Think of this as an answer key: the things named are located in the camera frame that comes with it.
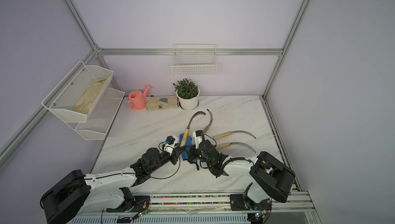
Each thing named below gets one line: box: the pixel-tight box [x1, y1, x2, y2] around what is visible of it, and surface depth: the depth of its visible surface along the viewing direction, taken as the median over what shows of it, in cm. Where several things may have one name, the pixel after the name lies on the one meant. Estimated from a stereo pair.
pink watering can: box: [127, 85, 152, 110], surface depth 110 cm
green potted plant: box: [172, 78, 199, 100], surface depth 103 cm
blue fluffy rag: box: [178, 132, 193, 161], surface depth 81 cm
